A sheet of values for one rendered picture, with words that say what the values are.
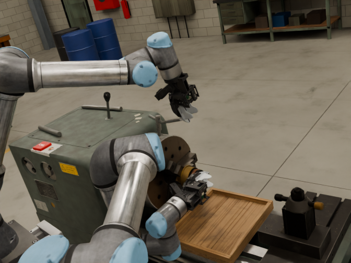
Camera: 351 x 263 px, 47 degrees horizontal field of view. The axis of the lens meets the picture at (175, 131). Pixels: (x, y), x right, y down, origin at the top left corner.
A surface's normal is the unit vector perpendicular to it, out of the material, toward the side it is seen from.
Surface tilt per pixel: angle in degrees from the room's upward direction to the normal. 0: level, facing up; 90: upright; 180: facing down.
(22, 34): 90
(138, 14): 90
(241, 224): 0
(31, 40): 90
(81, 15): 90
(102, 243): 6
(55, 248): 8
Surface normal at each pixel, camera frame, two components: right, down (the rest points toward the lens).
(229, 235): -0.21, -0.89
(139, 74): 0.27, 0.35
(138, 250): 0.95, -0.07
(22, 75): 0.12, 0.18
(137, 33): -0.58, 0.44
